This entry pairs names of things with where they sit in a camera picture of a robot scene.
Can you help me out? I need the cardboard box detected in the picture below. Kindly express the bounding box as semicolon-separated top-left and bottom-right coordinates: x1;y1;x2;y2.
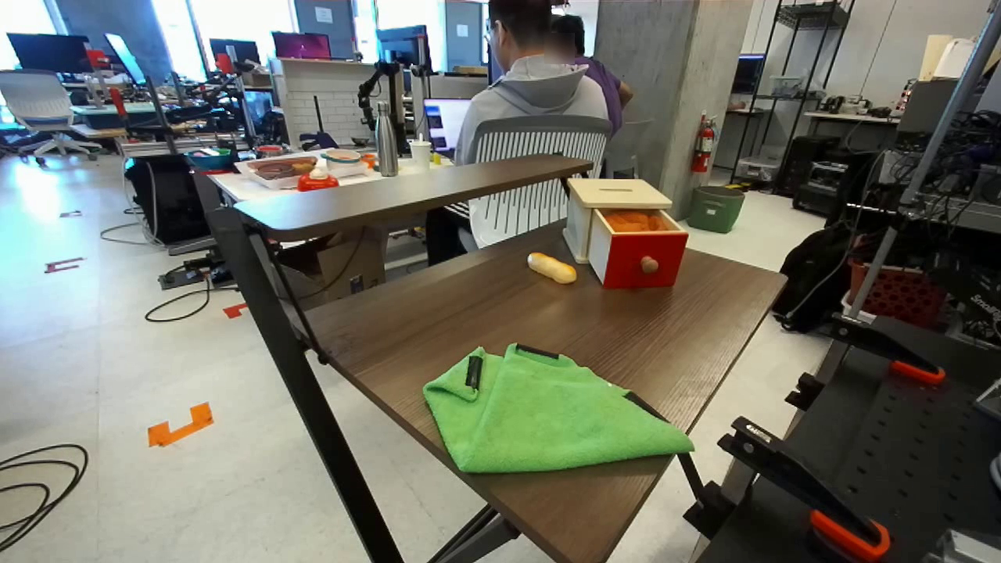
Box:
274;224;390;309

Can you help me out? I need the computer monitor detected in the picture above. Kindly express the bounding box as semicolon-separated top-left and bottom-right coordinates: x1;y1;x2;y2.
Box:
6;32;98;76
375;23;434;76
205;37;263;76
271;27;335;64

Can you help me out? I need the tray with plates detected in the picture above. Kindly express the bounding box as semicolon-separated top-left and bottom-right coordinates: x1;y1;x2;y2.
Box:
236;146;382;194

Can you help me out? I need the black metal shelving rack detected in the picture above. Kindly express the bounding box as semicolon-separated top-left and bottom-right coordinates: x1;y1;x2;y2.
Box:
729;0;861;181

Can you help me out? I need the white rolling desk chair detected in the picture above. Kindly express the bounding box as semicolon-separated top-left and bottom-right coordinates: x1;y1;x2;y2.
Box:
0;68;107;165

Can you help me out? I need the black table shelf post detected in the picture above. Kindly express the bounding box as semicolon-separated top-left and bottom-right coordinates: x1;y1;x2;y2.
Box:
222;199;407;563

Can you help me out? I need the black backpack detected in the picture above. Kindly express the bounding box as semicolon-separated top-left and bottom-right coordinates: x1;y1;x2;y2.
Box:
770;219;861;337

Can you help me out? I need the steel water bottle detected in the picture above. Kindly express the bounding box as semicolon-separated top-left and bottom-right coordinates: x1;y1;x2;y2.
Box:
373;97;403;181

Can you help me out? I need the green microfibre cloth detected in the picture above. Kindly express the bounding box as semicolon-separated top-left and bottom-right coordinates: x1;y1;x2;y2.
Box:
418;342;699;479

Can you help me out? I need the person in purple shirt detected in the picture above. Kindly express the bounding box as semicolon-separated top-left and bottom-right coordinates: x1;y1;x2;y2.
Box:
546;12;634;134

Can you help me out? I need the orange plastic block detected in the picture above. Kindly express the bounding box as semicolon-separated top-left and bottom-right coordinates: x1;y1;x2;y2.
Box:
295;168;345;194

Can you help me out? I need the person in grey hoodie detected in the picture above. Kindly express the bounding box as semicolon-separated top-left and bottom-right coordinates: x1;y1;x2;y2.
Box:
421;0;615;266

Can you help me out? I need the yellow oblong toy object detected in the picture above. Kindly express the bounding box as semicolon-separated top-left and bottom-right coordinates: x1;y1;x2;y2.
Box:
524;251;578;289

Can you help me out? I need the black coiled floor cable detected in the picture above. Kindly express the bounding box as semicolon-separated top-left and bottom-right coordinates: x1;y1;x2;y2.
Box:
0;440;95;556

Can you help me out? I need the black thin floor cable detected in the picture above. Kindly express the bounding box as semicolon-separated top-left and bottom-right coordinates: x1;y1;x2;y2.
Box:
142;272;218;325

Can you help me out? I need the cream wooden box housing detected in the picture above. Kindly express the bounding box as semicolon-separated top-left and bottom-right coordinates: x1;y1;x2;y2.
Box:
563;177;676;266

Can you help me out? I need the raised dark wooden shelf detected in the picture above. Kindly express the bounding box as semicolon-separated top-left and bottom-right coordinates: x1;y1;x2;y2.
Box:
229;154;595;245

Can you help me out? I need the red fire extinguisher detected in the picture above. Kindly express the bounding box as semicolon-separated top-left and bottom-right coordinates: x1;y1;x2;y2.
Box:
689;112;723;178

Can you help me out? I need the white paper cup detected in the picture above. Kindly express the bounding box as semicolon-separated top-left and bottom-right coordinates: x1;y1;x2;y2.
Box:
407;134;434;177

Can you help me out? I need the red plastic crate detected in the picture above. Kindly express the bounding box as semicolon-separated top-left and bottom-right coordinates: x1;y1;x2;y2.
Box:
847;260;952;333

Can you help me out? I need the green plastic crate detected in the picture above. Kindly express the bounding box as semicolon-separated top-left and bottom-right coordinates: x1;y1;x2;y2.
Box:
686;181;752;236

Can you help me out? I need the black clamp orange handle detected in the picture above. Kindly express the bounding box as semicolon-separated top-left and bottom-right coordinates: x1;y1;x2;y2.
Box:
682;414;897;563
786;309;952;414

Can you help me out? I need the black perforated breadboard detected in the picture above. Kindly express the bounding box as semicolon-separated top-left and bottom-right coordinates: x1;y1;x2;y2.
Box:
699;316;1001;563

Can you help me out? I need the white mesh office chair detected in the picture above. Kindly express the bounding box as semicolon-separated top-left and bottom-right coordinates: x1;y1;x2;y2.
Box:
452;112;615;251

